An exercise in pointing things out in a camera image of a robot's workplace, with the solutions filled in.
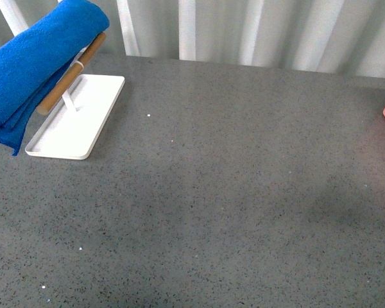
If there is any white towel rack with wooden bars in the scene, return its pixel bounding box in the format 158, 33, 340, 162
25, 33, 125, 160

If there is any white pleated curtain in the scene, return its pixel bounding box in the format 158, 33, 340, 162
0, 0, 385, 80

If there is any blue microfiber cloth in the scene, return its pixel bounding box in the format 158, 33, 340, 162
0, 1, 110, 155

